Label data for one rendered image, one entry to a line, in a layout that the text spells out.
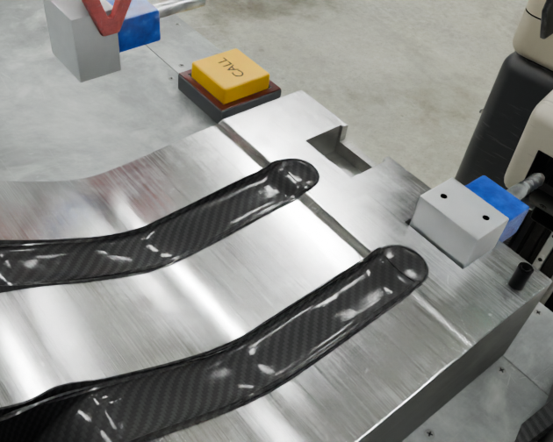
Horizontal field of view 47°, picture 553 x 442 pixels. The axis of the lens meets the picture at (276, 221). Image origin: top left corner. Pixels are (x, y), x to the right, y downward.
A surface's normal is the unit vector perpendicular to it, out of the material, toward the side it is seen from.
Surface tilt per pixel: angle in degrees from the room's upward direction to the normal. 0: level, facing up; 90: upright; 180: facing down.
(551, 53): 90
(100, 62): 90
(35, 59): 0
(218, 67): 0
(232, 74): 0
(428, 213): 90
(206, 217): 9
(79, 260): 28
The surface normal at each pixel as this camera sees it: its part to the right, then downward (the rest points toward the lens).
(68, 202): 0.41, -0.80
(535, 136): -0.69, 0.55
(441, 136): 0.11, -0.70
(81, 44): 0.62, 0.60
